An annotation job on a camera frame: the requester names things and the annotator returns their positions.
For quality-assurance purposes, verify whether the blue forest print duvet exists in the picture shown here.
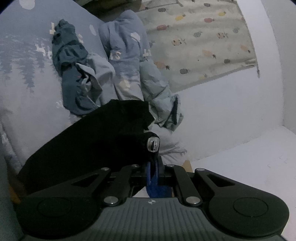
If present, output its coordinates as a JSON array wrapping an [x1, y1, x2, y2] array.
[[1, 1, 187, 174]]

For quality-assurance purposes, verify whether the black garment with drawstring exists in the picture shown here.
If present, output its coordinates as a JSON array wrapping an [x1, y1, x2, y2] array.
[[16, 100, 158, 195]]

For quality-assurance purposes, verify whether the pineapple print bed sheet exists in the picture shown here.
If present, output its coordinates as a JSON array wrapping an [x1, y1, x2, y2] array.
[[138, 0, 257, 92]]

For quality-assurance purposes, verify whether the light teal puffer jacket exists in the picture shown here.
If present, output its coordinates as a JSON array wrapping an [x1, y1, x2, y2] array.
[[139, 59, 184, 131]]

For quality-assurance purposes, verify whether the dark blue crumpled garment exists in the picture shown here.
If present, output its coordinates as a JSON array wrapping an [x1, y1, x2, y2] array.
[[52, 19, 101, 116]]

